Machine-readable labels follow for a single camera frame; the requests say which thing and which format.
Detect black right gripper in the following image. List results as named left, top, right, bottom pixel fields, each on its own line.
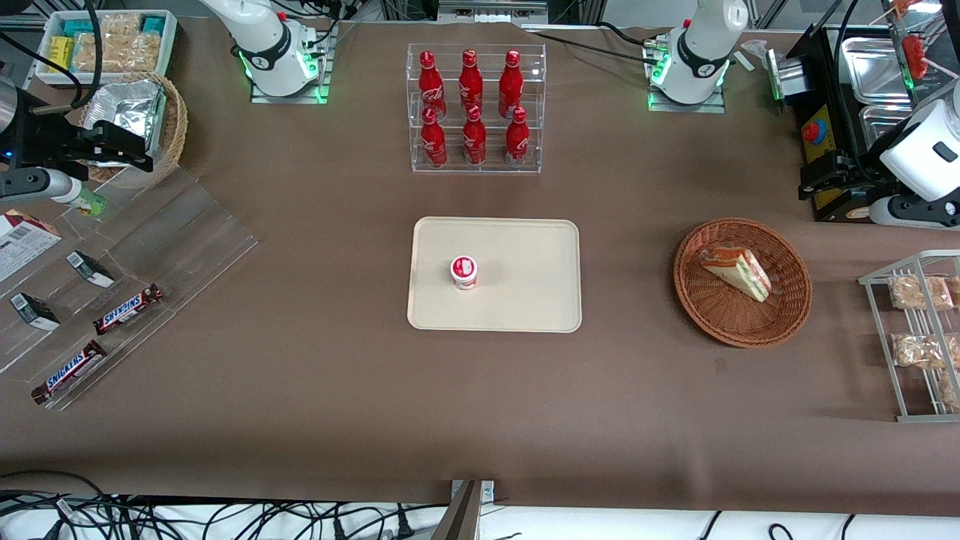
left=12, top=94, right=155, bottom=175

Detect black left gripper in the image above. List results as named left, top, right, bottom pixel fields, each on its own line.
left=798, top=146, right=893, bottom=202

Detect triangular sandwich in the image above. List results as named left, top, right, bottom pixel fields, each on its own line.
left=699, top=245, right=773, bottom=304

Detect light wicker basket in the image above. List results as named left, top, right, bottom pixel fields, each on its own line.
left=78, top=70, right=189, bottom=189

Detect steel cabinet tray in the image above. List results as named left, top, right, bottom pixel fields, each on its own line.
left=839, top=36, right=914, bottom=107
left=858, top=104, right=917, bottom=152

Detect brown wicker basket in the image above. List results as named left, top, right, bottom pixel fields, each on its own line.
left=673, top=217, right=813, bottom=349

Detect beige plastic tray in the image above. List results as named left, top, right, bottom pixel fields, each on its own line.
left=406, top=217, right=583, bottom=334

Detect silver foil bag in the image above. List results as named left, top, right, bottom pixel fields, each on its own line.
left=87, top=78, right=167, bottom=167

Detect black food warming cabinet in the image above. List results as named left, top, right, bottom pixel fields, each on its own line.
left=784, top=21, right=960, bottom=224

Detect clear bag of crackers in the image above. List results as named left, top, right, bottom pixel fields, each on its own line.
left=73, top=13, right=163, bottom=74

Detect silver metal box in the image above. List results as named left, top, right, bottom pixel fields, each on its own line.
left=764, top=55, right=808, bottom=103

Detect clear acrylic stepped display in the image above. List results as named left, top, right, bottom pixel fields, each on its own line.
left=0, top=166, right=260, bottom=413

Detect white plastic bin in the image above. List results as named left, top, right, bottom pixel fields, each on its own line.
left=33, top=9, right=179, bottom=89

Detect yellow snack box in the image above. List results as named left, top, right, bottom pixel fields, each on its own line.
left=47, top=35, right=76, bottom=74

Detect small black chocolate box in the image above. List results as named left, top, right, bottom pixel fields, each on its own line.
left=9, top=292, right=62, bottom=332
left=65, top=250, right=116, bottom=290

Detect red white printed box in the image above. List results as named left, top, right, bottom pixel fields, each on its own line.
left=0, top=209, right=63, bottom=283

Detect red skewered sausage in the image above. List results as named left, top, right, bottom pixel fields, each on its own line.
left=901, top=34, right=932, bottom=81

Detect brown snickers bar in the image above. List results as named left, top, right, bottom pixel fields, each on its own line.
left=31, top=340, right=108, bottom=407
left=93, top=283, right=165, bottom=336

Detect clear acrylic bottle rack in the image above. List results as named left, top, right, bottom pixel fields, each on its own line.
left=406, top=43, right=548, bottom=175

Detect red cola bottle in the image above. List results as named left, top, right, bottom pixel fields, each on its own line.
left=504, top=106, right=531, bottom=169
left=458, top=49, right=485, bottom=117
left=461, top=105, right=488, bottom=167
left=498, top=49, right=524, bottom=119
left=419, top=107, right=449, bottom=169
left=418, top=50, right=448, bottom=121

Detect red white yogurt cup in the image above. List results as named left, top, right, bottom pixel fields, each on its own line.
left=450, top=256, right=479, bottom=292

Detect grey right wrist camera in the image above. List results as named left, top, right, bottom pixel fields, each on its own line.
left=0, top=168, right=79, bottom=204

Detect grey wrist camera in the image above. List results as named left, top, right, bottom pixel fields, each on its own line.
left=868, top=193, right=960, bottom=230
left=0, top=168, right=79, bottom=204

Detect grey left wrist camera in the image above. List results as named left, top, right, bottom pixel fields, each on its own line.
left=868, top=193, right=960, bottom=230

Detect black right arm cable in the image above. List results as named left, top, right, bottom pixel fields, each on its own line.
left=0, top=0, right=104, bottom=110

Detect grey metal wire rack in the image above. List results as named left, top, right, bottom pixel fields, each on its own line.
left=858, top=250, right=960, bottom=424

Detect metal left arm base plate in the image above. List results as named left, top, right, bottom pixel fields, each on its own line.
left=645, top=31, right=728, bottom=114

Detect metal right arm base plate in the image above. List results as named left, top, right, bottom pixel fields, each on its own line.
left=249, top=21, right=332, bottom=105

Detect black table cable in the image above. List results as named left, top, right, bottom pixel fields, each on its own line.
left=523, top=21, right=670, bottom=65

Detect aluminium frame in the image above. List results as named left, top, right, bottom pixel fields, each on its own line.
left=381, top=0, right=605, bottom=32

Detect black cable bundle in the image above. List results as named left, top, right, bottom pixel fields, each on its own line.
left=0, top=470, right=451, bottom=540

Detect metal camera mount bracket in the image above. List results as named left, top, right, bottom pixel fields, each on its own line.
left=431, top=479, right=497, bottom=540

